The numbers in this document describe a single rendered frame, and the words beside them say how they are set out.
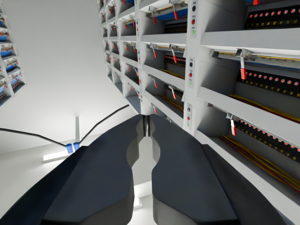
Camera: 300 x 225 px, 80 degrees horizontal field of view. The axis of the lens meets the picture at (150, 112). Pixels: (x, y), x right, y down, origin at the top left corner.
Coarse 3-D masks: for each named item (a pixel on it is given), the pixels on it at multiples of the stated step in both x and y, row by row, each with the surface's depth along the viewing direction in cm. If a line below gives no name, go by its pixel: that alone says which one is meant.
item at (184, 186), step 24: (168, 144) 9; (192, 144) 9; (168, 168) 8; (192, 168) 8; (168, 192) 7; (192, 192) 7; (216, 192) 6; (168, 216) 6; (192, 216) 6; (216, 216) 6
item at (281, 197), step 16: (208, 144) 73; (224, 144) 80; (240, 144) 77; (240, 160) 68; (256, 160) 72; (256, 176) 54; (272, 176) 62; (288, 176) 60; (272, 192) 49; (288, 192) 55; (288, 208) 45
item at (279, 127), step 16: (208, 96) 67; (224, 96) 60; (240, 96) 73; (240, 112) 54; (256, 112) 50; (272, 112) 56; (240, 128) 76; (256, 128) 70; (272, 128) 45; (288, 128) 42; (272, 144) 64; (288, 144) 59
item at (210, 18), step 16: (192, 0) 66; (208, 16) 63; (224, 16) 65; (240, 16) 68; (192, 48) 71; (208, 64) 70; (208, 80) 73; (224, 80) 76; (192, 96) 76; (192, 112) 79; (208, 112) 79; (224, 112) 83; (192, 128) 81; (208, 128) 83; (224, 128) 86
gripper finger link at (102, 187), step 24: (144, 120) 12; (96, 144) 9; (120, 144) 9; (96, 168) 8; (120, 168) 8; (72, 192) 7; (96, 192) 7; (120, 192) 7; (48, 216) 6; (72, 216) 6; (96, 216) 6; (120, 216) 7
